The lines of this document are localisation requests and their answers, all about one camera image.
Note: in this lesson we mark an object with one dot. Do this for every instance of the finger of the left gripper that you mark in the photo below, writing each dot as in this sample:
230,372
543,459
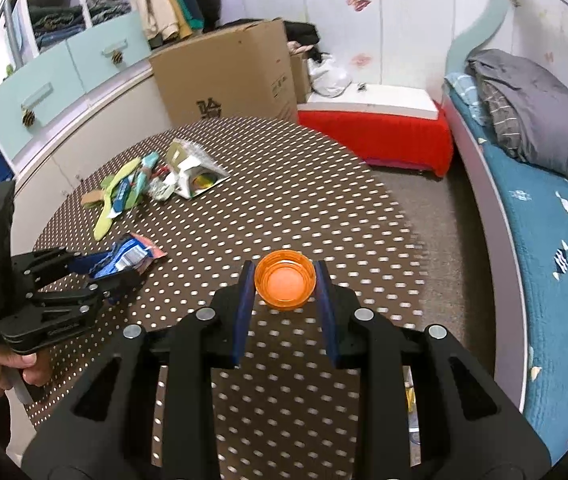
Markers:
46,266
93,293

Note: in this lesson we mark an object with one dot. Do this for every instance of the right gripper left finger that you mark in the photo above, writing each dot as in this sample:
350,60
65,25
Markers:
143,409

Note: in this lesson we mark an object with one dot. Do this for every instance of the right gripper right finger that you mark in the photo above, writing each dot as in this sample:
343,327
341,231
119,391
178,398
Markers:
427,408

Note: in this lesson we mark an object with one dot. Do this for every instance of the blue white snack wrapper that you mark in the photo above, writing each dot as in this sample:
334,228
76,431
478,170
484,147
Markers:
129,251

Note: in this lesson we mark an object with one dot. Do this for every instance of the green artificial leaf sprig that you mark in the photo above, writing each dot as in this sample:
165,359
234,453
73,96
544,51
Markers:
104,197

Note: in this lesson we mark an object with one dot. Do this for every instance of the orange plastic bottle cap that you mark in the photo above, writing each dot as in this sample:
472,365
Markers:
285,279

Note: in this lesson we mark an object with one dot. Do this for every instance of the teal toothpaste tube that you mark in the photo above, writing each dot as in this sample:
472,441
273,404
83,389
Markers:
131,182

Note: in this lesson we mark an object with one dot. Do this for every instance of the person's left hand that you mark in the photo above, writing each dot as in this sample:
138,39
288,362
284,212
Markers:
36,368

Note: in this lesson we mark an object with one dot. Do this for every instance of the brown polka dot tablecloth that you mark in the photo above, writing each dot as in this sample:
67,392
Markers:
285,413

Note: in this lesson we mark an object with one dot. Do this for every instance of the white carton with foil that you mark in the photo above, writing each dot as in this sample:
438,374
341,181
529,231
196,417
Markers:
192,170

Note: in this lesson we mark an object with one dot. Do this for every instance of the teal drawer cabinet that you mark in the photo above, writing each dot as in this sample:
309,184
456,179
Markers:
40,91

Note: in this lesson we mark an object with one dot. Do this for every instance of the blue patterned mattress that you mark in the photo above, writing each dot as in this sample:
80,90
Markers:
524,213

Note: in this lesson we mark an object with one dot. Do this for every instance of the large cardboard box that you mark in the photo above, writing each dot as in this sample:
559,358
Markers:
239,71

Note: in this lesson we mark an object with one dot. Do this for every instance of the white cubby shelf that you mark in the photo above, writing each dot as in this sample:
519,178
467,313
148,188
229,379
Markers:
41,24

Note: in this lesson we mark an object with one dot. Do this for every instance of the red bench with white top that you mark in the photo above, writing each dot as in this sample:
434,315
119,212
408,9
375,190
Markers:
386,126

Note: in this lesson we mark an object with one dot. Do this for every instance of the white plastic bag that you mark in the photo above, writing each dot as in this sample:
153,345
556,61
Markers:
327,77

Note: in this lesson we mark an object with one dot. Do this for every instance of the grey folded blanket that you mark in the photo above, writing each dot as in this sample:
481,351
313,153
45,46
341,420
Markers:
528,108

